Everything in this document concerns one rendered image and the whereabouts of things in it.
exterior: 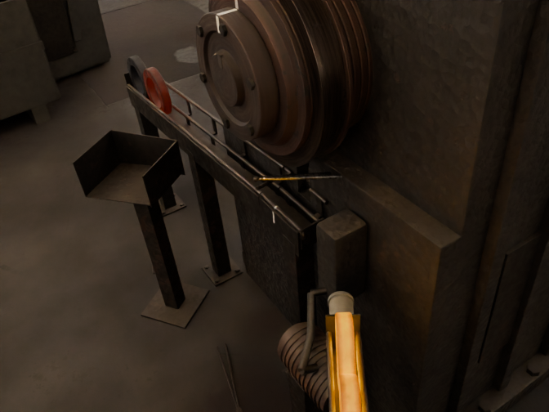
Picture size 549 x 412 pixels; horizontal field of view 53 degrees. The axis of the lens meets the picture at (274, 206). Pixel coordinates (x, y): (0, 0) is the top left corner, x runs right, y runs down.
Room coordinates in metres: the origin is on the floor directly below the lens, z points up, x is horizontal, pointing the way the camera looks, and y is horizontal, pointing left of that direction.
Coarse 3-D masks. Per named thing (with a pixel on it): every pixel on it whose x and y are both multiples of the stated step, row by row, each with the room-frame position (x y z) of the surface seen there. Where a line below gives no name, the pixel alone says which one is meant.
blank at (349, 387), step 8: (344, 376) 0.55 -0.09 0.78; (352, 376) 0.55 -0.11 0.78; (344, 384) 0.53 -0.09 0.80; (352, 384) 0.53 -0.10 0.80; (344, 392) 0.51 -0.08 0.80; (352, 392) 0.51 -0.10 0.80; (344, 400) 0.50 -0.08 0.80; (352, 400) 0.50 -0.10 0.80; (360, 400) 0.50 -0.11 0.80; (344, 408) 0.48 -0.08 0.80; (352, 408) 0.48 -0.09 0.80; (360, 408) 0.48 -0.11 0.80
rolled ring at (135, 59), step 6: (132, 60) 2.08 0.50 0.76; (138, 60) 2.07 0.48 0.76; (132, 66) 2.13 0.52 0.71; (138, 66) 2.05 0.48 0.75; (144, 66) 2.05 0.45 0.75; (132, 72) 2.15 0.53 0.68; (138, 72) 2.04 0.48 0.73; (132, 78) 2.14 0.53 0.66; (138, 78) 2.15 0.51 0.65; (138, 84) 2.13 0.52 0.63; (144, 84) 2.01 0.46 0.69; (138, 90) 2.11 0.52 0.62; (144, 90) 2.03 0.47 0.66
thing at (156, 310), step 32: (96, 160) 1.53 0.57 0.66; (128, 160) 1.61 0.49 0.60; (160, 160) 1.42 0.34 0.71; (96, 192) 1.46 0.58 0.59; (128, 192) 1.42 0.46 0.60; (160, 192) 1.38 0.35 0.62; (160, 224) 1.46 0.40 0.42; (160, 256) 1.43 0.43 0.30; (160, 288) 1.45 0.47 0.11; (192, 288) 1.53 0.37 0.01; (160, 320) 1.38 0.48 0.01
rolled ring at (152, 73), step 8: (144, 72) 1.97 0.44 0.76; (152, 72) 1.91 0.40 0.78; (144, 80) 2.00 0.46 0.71; (152, 80) 1.91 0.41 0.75; (160, 80) 1.88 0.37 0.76; (152, 88) 1.99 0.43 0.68; (160, 88) 1.86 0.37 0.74; (152, 96) 1.97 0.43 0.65; (160, 96) 1.86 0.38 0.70; (168, 96) 1.86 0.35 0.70; (160, 104) 1.94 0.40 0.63; (168, 104) 1.86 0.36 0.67; (168, 112) 1.88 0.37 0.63
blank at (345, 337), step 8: (344, 312) 0.71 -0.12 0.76; (336, 320) 0.68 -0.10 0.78; (344, 320) 0.68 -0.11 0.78; (352, 320) 0.68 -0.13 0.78; (336, 328) 0.68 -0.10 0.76; (344, 328) 0.66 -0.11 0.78; (352, 328) 0.66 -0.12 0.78; (336, 336) 0.70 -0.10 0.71; (344, 336) 0.64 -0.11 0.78; (352, 336) 0.64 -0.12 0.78; (336, 344) 0.69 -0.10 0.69; (344, 344) 0.63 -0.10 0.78; (352, 344) 0.62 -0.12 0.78; (336, 352) 0.70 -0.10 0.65; (344, 352) 0.61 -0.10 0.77; (352, 352) 0.61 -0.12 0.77; (344, 360) 0.60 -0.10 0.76; (352, 360) 0.60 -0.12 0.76; (344, 368) 0.59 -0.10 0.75; (352, 368) 0.59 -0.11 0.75
